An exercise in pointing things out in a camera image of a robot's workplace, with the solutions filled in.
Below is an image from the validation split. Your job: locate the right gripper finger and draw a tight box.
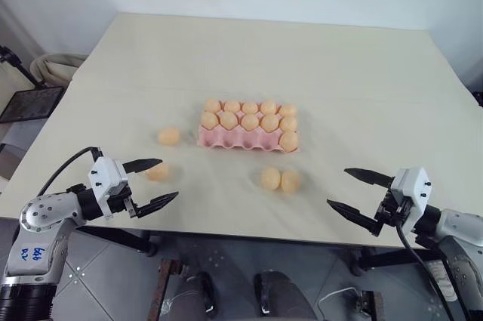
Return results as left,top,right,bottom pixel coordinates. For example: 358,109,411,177
326,198,382,239
343,167,396,189

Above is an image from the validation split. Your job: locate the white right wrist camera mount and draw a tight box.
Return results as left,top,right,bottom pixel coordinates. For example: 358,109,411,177
388,165,432,233

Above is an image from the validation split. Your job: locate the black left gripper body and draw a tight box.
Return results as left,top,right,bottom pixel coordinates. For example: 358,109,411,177
105,181,138,221

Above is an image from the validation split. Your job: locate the black table frame bar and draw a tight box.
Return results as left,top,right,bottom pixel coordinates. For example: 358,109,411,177
77,221,159,258
349,247,443,276

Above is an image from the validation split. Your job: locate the pink egg tray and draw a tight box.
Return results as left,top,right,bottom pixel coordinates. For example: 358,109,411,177
197,99,301,155

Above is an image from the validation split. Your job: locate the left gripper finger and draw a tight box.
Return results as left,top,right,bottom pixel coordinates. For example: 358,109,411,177
122,158,165,176
134,191,180,220

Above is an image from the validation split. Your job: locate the black framed flat panel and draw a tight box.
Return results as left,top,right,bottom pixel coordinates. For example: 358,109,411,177
0,86,65,124

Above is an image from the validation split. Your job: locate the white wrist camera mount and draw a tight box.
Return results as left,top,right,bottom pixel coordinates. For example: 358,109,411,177
87,156,131,221
388,165,432,233

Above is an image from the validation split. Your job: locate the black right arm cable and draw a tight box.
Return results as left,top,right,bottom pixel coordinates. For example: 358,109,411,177
394,221,478,321

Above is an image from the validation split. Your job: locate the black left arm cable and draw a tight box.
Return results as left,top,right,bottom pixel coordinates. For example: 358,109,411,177
36,146,104,197

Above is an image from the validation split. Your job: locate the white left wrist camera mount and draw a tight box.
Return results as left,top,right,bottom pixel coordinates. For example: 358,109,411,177
87,156,131,221

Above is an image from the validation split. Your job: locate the rusty metal bar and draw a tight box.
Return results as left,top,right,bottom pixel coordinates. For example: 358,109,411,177
155,258,179,321
356,289,383,321

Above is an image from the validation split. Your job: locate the thin white floor cable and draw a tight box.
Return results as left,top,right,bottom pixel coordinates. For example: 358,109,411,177
316,286,360,321

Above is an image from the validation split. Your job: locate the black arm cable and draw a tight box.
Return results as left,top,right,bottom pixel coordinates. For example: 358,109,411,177
36,146,104,197
394,221,478,321

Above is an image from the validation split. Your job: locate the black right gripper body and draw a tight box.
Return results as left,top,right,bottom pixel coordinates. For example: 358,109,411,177
373,187,411,232

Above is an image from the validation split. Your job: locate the black tripod stand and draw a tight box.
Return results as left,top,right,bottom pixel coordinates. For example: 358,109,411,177
0,45,43,88

